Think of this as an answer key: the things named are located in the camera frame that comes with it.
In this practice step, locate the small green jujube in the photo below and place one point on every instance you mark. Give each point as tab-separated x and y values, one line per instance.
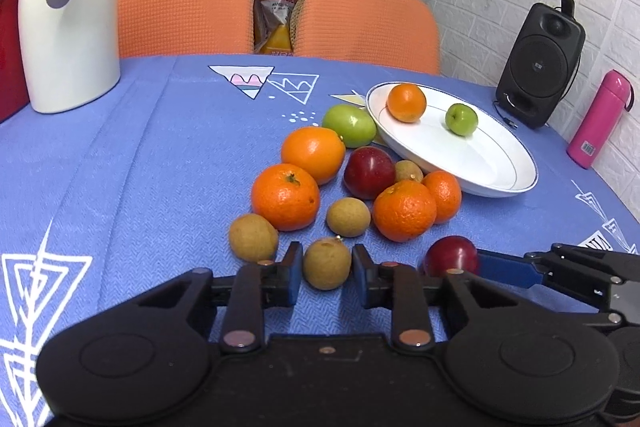
462	120

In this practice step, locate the large green apple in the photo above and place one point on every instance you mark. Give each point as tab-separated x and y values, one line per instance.
348	124

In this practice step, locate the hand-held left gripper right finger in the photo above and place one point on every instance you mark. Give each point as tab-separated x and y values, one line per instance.
361	276

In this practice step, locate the red plum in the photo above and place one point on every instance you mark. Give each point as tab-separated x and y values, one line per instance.
450	254
369	172

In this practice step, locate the red panel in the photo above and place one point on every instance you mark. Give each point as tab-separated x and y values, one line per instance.
9	32

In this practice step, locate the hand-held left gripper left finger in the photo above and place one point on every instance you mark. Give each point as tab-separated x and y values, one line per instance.
294	276

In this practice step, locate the black speaker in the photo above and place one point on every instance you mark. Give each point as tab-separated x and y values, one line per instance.
542	67

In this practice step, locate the orange mandarin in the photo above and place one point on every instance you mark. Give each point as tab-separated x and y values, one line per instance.
404	211
446	194
285	198
406	103

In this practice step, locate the brown longan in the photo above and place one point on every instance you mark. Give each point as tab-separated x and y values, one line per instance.
327	263
253	238
409	170
348	217

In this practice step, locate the blue printed tablecloth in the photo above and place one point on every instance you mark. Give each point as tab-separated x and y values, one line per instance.
150	182

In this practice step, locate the large smooth orange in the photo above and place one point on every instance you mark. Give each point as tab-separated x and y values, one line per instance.
312	153

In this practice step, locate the orange fabric chair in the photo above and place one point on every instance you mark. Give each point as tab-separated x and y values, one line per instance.
182	12
365	24

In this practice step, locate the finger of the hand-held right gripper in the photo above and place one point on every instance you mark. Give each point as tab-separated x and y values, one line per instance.
505	268

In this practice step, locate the pink thermos bottle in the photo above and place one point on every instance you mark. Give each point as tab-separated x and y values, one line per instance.
597	122

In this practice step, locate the white plate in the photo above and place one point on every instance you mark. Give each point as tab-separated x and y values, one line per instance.
470	157

